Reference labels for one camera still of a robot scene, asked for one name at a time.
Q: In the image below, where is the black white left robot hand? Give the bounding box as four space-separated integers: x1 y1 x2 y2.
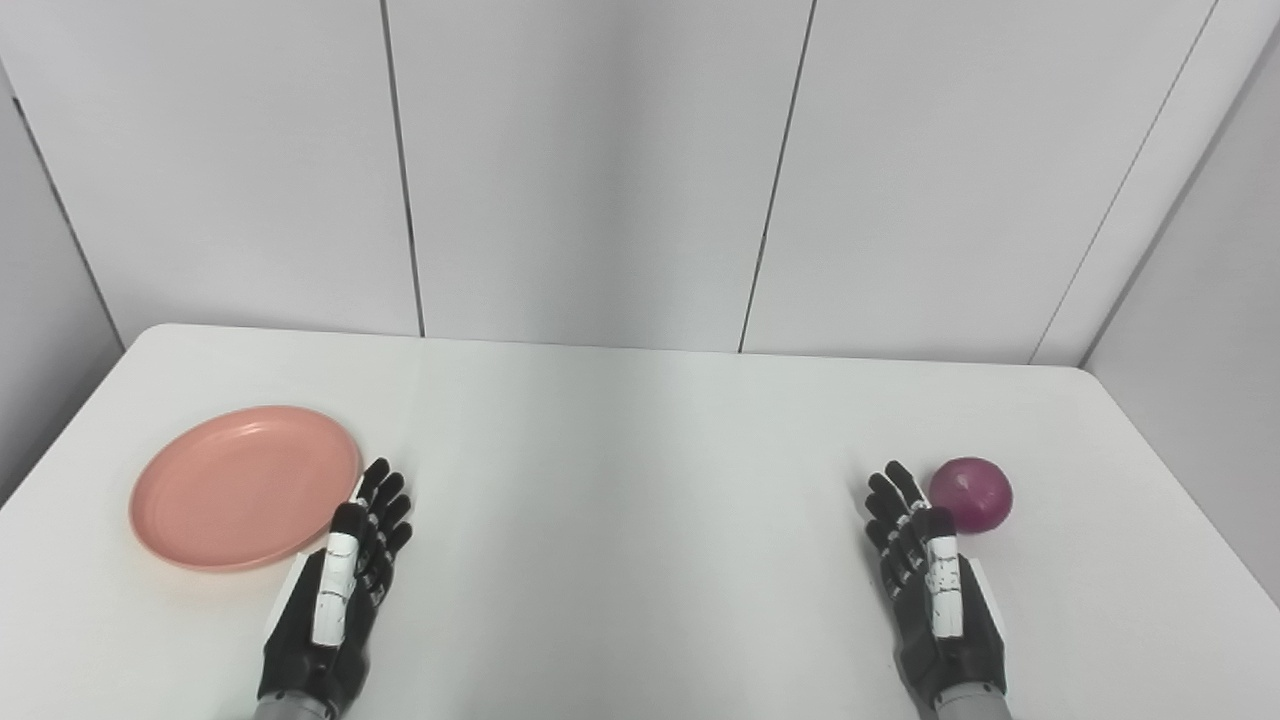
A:
257 457 415 713

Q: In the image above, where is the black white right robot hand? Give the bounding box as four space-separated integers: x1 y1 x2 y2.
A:
864 460 1009 706

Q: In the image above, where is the pink round plate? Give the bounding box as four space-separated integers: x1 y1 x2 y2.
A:
128 405 363 573

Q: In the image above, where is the purple red onion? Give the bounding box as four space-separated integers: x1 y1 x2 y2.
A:
928 457 1014 535

